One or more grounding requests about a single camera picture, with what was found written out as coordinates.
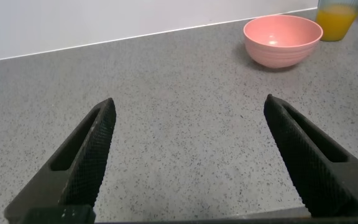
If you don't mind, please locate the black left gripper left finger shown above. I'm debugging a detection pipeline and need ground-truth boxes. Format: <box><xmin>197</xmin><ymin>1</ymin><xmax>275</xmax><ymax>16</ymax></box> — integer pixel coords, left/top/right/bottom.
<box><xmin>4</xmin><ymin>97</ymin><xmax>117</xmax><ymax>224</ymax></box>

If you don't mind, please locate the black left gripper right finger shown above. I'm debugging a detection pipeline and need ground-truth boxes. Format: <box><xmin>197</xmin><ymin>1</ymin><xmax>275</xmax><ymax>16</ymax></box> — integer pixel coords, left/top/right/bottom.
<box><xmin>263</xmin><ymin>94</ymin><xmax>358</xmax><ymax>218</ymax></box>

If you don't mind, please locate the clear blue ribbed cup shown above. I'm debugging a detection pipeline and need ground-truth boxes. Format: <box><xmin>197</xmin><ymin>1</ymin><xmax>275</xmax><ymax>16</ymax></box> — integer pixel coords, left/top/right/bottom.
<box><xmin>315</xmin><ymin>0</ymin><xmax>358</xmax><ymax>42</ymax></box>

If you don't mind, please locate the pink ribbed bowl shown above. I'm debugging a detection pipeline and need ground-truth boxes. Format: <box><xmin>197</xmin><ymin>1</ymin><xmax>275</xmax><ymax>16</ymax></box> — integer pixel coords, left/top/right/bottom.
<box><xmin>243</xmin><ymin>14</ymin><xmax>324</xmax><ymax>69</ymax></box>

